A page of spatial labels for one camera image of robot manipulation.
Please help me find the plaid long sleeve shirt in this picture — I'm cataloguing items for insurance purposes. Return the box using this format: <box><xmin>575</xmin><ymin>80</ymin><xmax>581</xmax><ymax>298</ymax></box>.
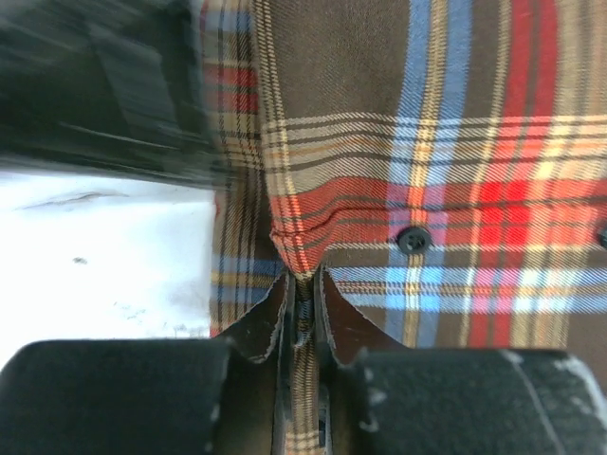
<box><xmin>199</xmin><ymin>1</ymin><xmax>606</xmax><ymax>454</ymax></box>

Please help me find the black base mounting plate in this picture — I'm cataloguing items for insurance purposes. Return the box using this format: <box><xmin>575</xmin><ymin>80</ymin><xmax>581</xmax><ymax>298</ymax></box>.
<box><xmin>1</xmin><ymin>1</ymin><xmax>233</xmax><ymax>189</ymax></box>

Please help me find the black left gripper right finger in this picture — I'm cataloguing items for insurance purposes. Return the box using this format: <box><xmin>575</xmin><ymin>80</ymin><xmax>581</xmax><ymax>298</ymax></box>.
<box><xmin>314</xmin><ymin>270</ymin><xmax>606</xmax><ymax>454</ymax></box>

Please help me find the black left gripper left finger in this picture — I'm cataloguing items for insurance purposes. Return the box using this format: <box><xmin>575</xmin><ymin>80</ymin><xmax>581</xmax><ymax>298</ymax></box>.
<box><xmin>1</xmin><ymin>277</ymin><xmax>290</xmax><ymax>454</ymax></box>

